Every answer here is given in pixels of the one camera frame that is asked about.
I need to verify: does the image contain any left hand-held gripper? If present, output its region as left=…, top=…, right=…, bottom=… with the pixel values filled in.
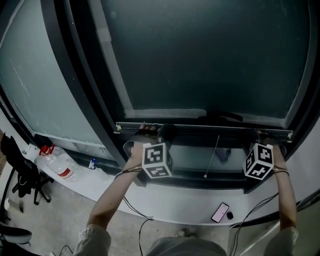
left=134, top=124, right=176, bottom=189

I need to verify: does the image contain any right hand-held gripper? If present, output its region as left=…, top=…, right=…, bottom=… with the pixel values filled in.
left=241, top=129, right=275, bottom=195

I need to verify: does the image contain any dark roll-up window screen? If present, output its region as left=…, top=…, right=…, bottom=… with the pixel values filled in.
left=88, top=0, right=320, bottom=141

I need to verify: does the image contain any black framed window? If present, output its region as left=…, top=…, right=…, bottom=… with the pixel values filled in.
left=39, top=0, right=320, bottom=196

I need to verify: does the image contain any person's right forearm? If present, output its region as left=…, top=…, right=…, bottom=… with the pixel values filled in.
left=271, top=144, right=299, bottom=231

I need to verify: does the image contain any person's left forearm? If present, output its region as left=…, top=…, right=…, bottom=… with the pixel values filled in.
left=87, top=141, right=145, bottom=229

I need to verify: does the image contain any white window sill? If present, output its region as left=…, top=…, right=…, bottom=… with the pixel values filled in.
left=0, top=107, right=320, bottom=227

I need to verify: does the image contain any smartphone with lit screen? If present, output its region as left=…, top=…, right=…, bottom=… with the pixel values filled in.
left=210, top=202, right=230, bottom=223

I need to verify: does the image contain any frosted glass side window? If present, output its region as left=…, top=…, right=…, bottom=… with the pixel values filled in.
left=0, top=0, right=111, bottom=161

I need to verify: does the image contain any person's right hand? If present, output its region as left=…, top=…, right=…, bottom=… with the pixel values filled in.
left=256, top=128, right=272, bottom=140

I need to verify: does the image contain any person's left hand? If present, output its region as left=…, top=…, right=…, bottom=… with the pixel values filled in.
left=136, top=121, right=159, bottom=137

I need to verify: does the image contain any blue and white spray bottle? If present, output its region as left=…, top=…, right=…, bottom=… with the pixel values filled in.
left=88, top=157, right=101, bottom=171

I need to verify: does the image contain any person's light shoe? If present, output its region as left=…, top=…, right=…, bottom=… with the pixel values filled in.
left=174, top=227, right=197, bottom=239

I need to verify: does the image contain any clear bottle with red cap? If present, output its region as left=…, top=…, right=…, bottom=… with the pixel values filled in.
left=38, top=143, right=78, bottom=183

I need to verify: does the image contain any person's light shirt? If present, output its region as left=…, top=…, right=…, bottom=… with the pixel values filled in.
left=72, top=223, right=300, bottom=256

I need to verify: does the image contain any white crumpled bag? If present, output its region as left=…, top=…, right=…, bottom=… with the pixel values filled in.
left=22, top=143, right=41, bottom=160

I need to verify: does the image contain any black office chair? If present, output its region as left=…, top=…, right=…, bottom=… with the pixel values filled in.
left=0, top=133, right=55, bottom=206

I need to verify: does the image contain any round grey stool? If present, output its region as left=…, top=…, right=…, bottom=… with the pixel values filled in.
left=0, top=221, right=33, bottom=248

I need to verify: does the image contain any white pull cord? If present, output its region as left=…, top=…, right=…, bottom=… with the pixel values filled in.
left=203, top=134, right=221, bottom=179

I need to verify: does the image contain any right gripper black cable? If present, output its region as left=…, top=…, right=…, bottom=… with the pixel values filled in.
left=228, top=167, right=291, bottom=256

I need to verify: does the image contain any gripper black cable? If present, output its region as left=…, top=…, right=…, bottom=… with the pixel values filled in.
left=113, top=167, right=155, bottom=256
left=228, top=167, right=291, bottom=256

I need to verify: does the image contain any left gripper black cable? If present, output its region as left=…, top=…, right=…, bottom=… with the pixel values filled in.
left=113, top=167, right=155, bottom=256

